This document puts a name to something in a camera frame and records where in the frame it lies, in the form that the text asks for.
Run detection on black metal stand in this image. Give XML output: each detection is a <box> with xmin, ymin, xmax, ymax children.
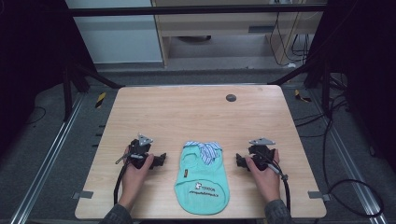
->
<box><xmin>61</xmin><ymin>60</ymin><xmax>125</xmax><ymax>123</ymax></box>
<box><xmin>268</xmin><ymin>57</ymin><xmax>335</xmax><ymax>118</ymax></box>

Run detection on white panel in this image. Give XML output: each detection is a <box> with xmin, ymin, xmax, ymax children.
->
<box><xmin>64</xmin><ymin>0</ymin><xmax>164</xmax><ymax>65</ymax></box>

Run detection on thin black floor cable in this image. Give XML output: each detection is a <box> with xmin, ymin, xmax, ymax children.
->
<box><xmin>26</xmin><ymin>105</ymin><xmax>48</xmax><ymax>126</ymax></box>

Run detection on black curtain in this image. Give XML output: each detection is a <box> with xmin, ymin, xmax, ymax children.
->
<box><xmin>0</xmin><ymin>0</ymin><xmax>97</xmax><ymax>157</ymax></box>
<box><xmin>303</xmin><ymin>0</ymin><xmax>396</xmax><ymax>172</ymax></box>

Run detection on aluminium floor rail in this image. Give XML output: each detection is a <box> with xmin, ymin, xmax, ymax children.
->
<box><xmin>8</xmin><ymin>92</ymin><xmax>87</xmax><ymax>224</ymax></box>
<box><xmin>306</xmin><ymin>88</ymin><xmax>390</xmax><ymax>224</ymax></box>

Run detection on left hand-held gripper cable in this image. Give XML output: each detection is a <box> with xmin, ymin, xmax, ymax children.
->
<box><xmin>113</xmin><ymin>153</ymin><xmax>145</xmax><ymax>206</ymax></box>

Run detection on teal pet shirt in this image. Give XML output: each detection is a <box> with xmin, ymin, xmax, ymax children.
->
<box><xmin>174</xmin><ymin>140</ymin><xmax>231</xmax><ymax>217</ymax></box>

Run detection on light wooden cabinet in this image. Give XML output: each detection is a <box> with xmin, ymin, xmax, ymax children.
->
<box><xmin>150</xmin><ymin>0</ymin><xmax>329</xmax><ymax>68</ymax></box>

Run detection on yellow black striped tape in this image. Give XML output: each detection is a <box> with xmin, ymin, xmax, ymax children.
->
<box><xmin>293</xmin><ymin>89</ymin><xmax>313</xmax><ymax>104</ymax></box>
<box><xmin>94</xmin><ymin>91</ymin><xmax>107</xmax><ymax>110</ymax></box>

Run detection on grey table bracket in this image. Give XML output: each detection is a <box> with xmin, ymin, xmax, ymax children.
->
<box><xmin>307</xmin><ymin>189</ymin><xmax>332</xmax><ymax>203</ymax></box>
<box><xmin>71</xmin><ymin>189</ymin><xmax>94</xmax><ymax>201</ymax></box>

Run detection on hand-held gripper cable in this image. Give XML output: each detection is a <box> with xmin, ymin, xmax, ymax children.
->
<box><xmin>262</xmin><ymin>154</ymin><xmax>292</xmax><ymax>213</ymax></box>
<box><xmin>113</xmin><ymin>153</ymin><xmax>145</xmax><ymax>206</ymax></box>

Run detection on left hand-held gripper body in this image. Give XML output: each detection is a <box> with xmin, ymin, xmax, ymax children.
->
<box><xmin>128</xmin><ymin>133</ymin><xmax>157</xmax><ymax>171</ymax></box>

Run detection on person's left hand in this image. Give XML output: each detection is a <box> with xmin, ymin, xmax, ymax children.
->
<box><xmin>118</xmin><ymin>146</ymin><xmax>155</xmax><ymax>210</ymax></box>

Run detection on black horizontal frame bar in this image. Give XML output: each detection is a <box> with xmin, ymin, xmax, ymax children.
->
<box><xmin>66</xmin><ymin>4</ymin><xmax>328</xmax><ymax>18</ymax></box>

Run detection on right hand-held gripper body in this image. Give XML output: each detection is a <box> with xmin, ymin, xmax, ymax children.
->
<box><xmin>247</xmin><ymin>137</ymin><xmax>277</xmax><ymax>172</ymax></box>

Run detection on black hanging cables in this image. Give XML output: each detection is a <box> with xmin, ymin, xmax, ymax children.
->
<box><xmin>268</xmin><ymin>0</ymin><xmax>312</xmax><ymax>68</ymax></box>

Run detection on right hand-held gripper cable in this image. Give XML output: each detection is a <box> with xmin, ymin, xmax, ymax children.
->
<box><xmin>262</xmin><ymin>154</ymin><xmax>292</xmax><ymax>213</ymax></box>

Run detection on person's right hand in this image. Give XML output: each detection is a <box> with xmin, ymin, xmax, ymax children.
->
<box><xmin>244</xmin><ymin>148</ymin><xmax>282</xmax><ymax>205</ymax></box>

